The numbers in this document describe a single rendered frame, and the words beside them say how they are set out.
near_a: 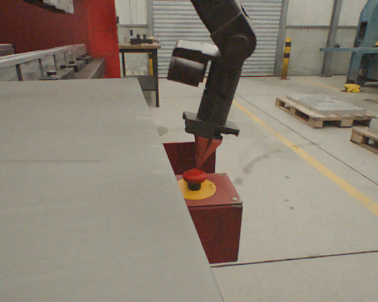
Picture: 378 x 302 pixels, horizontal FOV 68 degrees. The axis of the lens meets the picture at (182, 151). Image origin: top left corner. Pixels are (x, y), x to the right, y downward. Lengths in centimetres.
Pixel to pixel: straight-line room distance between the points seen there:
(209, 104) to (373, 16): 689
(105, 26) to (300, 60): 700
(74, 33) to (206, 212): 191
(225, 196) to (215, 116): 15
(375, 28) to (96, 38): 613
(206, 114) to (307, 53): 825
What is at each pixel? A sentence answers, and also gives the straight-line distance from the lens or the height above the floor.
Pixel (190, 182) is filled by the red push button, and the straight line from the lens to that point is 45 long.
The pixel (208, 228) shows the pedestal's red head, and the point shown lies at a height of 74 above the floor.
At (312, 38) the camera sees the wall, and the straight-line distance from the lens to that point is 875.
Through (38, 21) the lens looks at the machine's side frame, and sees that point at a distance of 225.
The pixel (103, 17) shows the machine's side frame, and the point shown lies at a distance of 220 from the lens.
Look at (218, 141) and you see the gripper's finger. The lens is 52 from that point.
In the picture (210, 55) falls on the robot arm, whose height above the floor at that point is 99.
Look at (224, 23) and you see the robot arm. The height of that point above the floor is 104.
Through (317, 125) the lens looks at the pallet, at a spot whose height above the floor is 4.
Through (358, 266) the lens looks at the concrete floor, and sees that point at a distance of 167.
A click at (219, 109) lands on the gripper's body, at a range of 50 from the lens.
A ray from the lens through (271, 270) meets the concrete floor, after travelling 148.
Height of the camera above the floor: 102
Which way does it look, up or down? 22 degrees down
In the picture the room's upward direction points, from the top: straight up
